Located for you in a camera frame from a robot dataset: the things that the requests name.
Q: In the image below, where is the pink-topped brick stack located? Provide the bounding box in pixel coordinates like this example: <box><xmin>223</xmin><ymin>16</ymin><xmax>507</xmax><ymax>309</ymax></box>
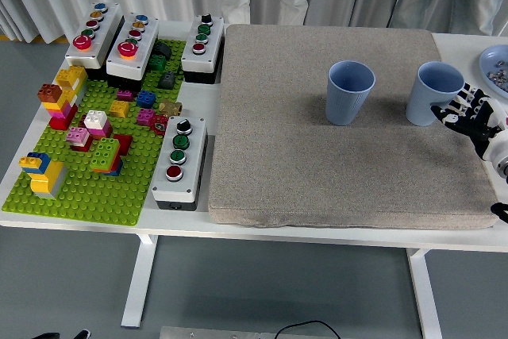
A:
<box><xmin>66</xmin><ymin>126</ymin><xmax>94</xmax><ymax>152</ymax></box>

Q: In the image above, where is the brown-topped brick tower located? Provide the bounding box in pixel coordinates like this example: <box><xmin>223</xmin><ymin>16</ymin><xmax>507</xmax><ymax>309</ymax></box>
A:
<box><xmin>37</xmin><ymin>83</ymin><xmax>79</xmax><ymax>130</ymax></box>

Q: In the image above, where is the green studded baseplate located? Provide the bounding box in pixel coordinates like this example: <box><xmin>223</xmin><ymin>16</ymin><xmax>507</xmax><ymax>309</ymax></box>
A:
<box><xmin>2</xmin><ymin>39</ymin><xmax>187</xmax><ymax>228</ymax></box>

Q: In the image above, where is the yellow and blue brick stack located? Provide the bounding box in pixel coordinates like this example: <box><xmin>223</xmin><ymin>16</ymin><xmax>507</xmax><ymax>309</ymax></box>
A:
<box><xmin>18</xmin><ymin>152</ymin><xmax>68</xmax><ymax>200</ymax></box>

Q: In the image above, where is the blue ribbed cup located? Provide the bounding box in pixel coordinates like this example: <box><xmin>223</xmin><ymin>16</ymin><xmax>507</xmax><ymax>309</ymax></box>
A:
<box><xmin>325</xmin><ymin>60</ymin><xmax>376</xmax><ymax>126</ymax></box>
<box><xmin>405</xmin><ymin>61</ymin><xmax>466</xmax><ymax>127</ymax></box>

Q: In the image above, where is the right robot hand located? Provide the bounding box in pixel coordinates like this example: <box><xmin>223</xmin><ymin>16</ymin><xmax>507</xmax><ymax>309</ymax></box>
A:
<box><xmin>430</xmin><ymin>83</ymin><xmax>508</xmax><ymax>165</ymax></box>

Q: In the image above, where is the white-topped pink brick stack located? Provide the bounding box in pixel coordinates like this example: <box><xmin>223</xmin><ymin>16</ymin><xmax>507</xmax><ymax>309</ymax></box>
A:
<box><xmin>83</xmin><ymin>110</ymin><xmax>114</xmax><ymax>140</ymax></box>

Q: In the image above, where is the four-button control box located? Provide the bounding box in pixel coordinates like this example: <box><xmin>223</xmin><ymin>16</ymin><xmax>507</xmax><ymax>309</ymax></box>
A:
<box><xmin>151</xmin><ymin>115</ymin><xmax>209</xmax><ymax>212</ymax></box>
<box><xmin>180</xmin><ymin>13</ymin><xmax>226</xmax><ymax>85</ymax></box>

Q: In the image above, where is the white table leg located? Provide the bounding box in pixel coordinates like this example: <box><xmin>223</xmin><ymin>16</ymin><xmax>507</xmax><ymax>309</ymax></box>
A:
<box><xmin>407</xmin><ymin>248</ymin><xmax>442</xmax><ymax>339</ymax></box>
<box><xmin>121</xmin><ymin>234</ymin><xmax>159</xmax><ymax>328</ymax></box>

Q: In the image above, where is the green-topped brick stack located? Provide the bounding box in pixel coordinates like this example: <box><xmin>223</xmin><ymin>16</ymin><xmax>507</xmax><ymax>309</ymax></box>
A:
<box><xmin>90</xmin><ymin>137</ymin><xmax>124</xmax><ymax>177</ymax></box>

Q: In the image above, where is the five-button control box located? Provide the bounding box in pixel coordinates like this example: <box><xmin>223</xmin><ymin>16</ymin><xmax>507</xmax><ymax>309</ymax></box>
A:
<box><xmin>106</xmin><ymin>12</ymin><xmax>160</xmax><ymax>92</ymax></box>
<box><xmin>64</xmin><ymin>1</ymin><xmax>125</xmax><ymax>81</ymax></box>

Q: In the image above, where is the black cable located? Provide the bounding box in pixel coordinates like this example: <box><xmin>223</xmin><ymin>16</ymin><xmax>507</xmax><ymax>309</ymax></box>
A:
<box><xmin>275</xmin><ymin>320</ymin><xmax>341</xmax><ymax>339</ymax></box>

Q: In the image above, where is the grey-brown mat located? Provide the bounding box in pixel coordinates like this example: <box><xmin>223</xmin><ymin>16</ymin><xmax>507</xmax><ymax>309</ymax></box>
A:
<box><xmin>208</xmin><ymin>24</ymin><xmax>501</xmax><ymax>231</ymax></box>

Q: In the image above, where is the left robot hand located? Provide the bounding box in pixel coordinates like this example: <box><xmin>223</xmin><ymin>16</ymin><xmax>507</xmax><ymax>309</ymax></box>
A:
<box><xmin>33</xmin><ymin>329</ymin><xmax>92</xmax><ymax>339</ymax></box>

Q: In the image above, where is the yellow and white brick stack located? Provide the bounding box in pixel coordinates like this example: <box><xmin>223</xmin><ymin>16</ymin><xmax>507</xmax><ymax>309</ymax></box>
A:
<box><xmin>55</xmin><ymin>65</ymin><xmax>88</xmax><ymax>92</ymax></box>

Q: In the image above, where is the blue plate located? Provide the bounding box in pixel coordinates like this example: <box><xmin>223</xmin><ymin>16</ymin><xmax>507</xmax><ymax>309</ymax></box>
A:
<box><xmin>479</xmin><ymin>44</ymin><xmax>508</xmax><ymax>100</ymax></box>

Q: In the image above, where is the brass valve with red handwheel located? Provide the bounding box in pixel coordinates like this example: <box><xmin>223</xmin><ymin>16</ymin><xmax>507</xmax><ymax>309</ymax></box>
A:
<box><xmin>149</xmin><ymin>98</ymin><xmax>183</xmax><ymax>133</ymax></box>

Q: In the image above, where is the red brick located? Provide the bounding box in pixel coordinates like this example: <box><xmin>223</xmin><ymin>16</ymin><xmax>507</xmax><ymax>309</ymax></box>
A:
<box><xmin>113</xmin><ymin>133</ymin><xmax>134</xmax><ymax>156</ymax></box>

